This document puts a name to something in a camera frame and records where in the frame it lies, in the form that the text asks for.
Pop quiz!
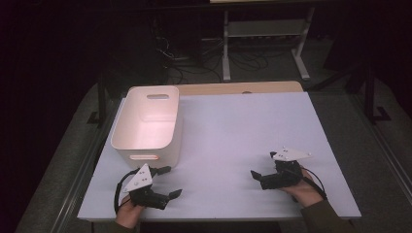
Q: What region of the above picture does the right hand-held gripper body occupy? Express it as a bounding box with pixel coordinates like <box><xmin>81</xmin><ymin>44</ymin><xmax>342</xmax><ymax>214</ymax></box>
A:
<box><xmin>259</xmin><ymin>147</ymin><xmax>314</xmax><ymax>191</ymax></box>

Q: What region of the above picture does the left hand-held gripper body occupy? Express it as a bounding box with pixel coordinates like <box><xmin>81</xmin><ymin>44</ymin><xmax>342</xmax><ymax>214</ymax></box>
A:
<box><xmin>121</xmin><ymin>163</ymin><xmax>171</xmax><ymax>211</ymax></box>

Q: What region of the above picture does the white plastic storage bin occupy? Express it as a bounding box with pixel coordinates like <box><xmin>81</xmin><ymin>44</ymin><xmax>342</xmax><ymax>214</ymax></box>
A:
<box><xmin>110</xmin><ymin>84</ymin><xmax>183</xmax><ymax>170</ymax></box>

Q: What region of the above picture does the person's right hand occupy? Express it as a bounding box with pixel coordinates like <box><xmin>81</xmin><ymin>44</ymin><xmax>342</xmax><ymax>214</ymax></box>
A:
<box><xmin>281</xmin><ymin>168</ymin><xmax>326</xmax><ymax>209</ymax></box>

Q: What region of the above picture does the person's left hand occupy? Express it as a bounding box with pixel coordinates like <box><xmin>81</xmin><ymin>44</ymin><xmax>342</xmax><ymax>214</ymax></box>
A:
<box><xmin>115</xmin><ymin>193</ymin><xmax>146</xmax><ymax>229</ymax></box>

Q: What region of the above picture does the wooden table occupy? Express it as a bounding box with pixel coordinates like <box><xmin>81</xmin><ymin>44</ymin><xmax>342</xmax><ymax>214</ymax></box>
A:
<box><xmin>176</xmin><ymin>81</ymin><xmax>304</xmax><ymax>97</ymax></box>

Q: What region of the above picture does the black metal stand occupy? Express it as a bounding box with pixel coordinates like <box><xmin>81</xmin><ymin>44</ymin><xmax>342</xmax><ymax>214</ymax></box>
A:
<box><xmin>362</xmin><ymin>62</ymin><xmax>393</xmax><ymax>125</ymax></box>
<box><xmin>86</xmin><ymin>69</ymin><xmax>109</xmax><ymax>128</ymax></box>

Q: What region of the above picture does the white metal stand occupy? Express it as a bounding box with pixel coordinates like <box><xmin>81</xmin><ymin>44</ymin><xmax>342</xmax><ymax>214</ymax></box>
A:
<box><xmin>221</xmin><ymin>6</ymin><xmax>316</xmax><ymax>83</ymax></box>

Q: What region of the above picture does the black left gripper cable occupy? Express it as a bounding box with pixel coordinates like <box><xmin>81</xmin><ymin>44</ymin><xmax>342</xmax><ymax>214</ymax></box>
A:
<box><xmin>113</xmin><ymin>168</ymin><xmax>141</xmax><ymax>216</ymax></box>

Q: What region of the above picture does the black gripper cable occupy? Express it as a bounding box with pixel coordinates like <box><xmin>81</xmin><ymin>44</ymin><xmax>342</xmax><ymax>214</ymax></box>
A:
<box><xmin>113</xmin><ymin>168</ymin><xmax>141</xmax><ymax>216</ymax></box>
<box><xmin>299</xmin><ymin>166</ymin><xmax>328</xmax><ymax>201</ymax></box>

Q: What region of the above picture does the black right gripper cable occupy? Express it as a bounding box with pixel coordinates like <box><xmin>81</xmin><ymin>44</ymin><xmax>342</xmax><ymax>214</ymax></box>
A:
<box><xmin>299</xmin><ymin>166</ymin><xmax>328</xmax><ymax>201</ymax></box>

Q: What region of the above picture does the tangle of black floor cables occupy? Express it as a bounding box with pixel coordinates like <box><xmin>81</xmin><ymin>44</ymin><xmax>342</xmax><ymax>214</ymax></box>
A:
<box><xmin>154</xmin><ymin>33</ymin><xmax>292</xmax><ymax>84</ymax></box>

